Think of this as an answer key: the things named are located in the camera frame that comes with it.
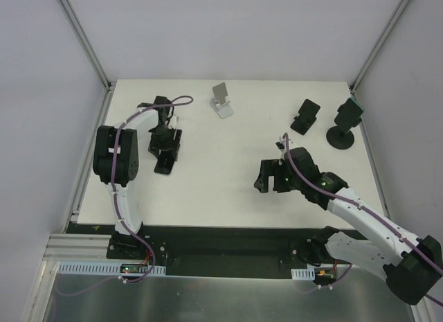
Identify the black round phone stand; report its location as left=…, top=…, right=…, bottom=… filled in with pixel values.
left=326, top=123, right=354, bottom=150

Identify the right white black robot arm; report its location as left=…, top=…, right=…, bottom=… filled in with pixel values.
left=254, top=143, right=442, bottom=305

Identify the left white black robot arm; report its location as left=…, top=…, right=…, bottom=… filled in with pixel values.
left=93, top=96, right=183, bottom=259

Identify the silver phone stand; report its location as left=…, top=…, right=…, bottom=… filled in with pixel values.
left=210, top=82, right=234, bottom=119

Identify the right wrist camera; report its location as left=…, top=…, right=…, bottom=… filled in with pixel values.
left=275, top=136, right=298, bottom=154

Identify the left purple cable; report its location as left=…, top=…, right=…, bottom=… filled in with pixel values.
left=109, top=95, right=194, bottom=283

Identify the purple cable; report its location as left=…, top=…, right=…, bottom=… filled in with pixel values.
left=282, top=132, right=443, bottom=304
left=109, top=95, right=194, bottom=283

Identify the right white cable duct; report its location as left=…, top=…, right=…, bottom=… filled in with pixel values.
left=291, top=268, right=316, bottom=281

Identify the white cable duct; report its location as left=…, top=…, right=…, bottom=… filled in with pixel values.
left=291, top=268, right=316, bottom=281
left=58, top=261, right=150, bottom=278

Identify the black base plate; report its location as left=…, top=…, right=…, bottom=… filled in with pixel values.
left=67, top=224, right=338, bottom=279

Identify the left aluminium frame post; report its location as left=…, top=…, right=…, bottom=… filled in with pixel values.
left=57, top=0, right=114, bottom=91

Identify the aluminium frame post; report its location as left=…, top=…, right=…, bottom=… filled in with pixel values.
left=349, top=0, right=413, bottom=95
left=57, top=0, right=114, bottom=91

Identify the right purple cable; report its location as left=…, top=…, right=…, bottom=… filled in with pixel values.
left=282, top=132, right=443, bottom=304

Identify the left white cable duct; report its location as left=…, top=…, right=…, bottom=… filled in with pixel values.
left=58, top=261, right=150, bottom=278

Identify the right aluminium frame post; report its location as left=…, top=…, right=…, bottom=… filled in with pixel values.
left=349, top=0, right=413, bottom=95

